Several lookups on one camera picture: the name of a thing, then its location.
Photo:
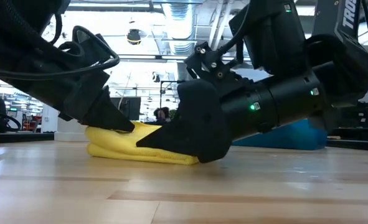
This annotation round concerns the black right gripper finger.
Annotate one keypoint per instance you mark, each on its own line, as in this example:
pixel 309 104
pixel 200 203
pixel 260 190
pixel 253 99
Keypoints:
pixel 196 127

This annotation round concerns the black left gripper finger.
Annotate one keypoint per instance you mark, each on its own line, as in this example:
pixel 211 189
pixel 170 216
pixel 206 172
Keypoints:
pixel 106 115

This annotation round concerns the yellow microfiber towel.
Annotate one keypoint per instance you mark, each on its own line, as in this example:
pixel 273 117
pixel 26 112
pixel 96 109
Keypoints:
pixel 124 143

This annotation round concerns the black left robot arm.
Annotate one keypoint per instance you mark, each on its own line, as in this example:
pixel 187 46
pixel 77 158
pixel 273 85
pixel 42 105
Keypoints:
pixel 18 31

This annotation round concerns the black computer monitor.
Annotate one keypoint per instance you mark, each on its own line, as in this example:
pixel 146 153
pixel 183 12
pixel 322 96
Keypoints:
pixel 129 107

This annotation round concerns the white column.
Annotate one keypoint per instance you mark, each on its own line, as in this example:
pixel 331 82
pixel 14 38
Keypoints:
pixel 48 119

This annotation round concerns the white hexagonal plant pot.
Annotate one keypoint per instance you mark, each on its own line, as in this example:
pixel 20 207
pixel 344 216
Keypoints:
pixel 70 132

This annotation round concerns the black ceiling device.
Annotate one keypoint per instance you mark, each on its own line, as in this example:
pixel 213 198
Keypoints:
pixel 134 35

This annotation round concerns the black cabinet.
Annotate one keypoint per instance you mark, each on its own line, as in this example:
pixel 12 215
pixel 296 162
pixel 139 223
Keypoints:
pixel 361 119

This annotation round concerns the black background rig frame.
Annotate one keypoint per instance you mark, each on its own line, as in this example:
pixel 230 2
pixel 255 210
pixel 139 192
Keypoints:
pixel 168 81

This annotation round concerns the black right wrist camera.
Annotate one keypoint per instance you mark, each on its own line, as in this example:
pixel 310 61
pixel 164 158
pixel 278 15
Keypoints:
pixel 271 34

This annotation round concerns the silver ventilation duct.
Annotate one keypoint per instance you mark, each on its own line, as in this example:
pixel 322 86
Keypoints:
pixel 180 25

